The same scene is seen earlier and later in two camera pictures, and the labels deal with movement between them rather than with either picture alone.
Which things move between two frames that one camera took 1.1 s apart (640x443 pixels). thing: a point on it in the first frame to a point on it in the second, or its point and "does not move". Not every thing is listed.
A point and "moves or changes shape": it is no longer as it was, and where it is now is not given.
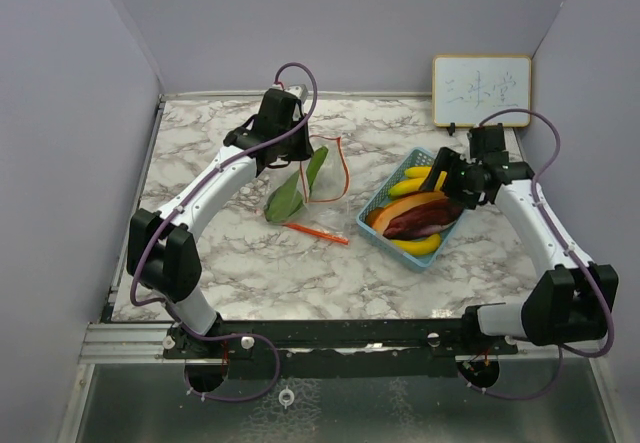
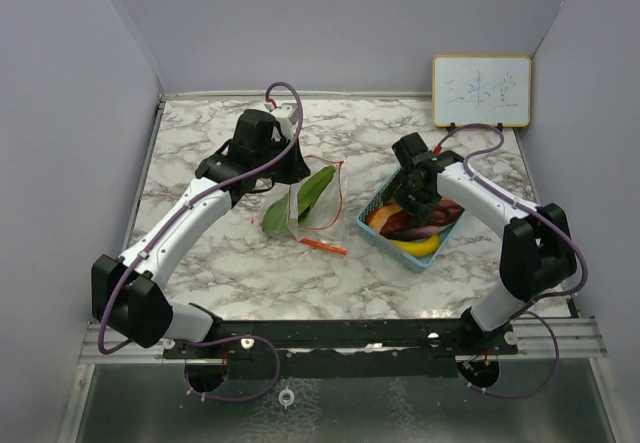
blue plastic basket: (414, 158) does not move
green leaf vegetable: (286, 199) moves or changes shape
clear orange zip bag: (312, 195) moves or changes shape
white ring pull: (283, 402) does not move
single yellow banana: (419, 246) does not move
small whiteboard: (469, 88) does not move
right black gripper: (444, 162) to (419, 211)
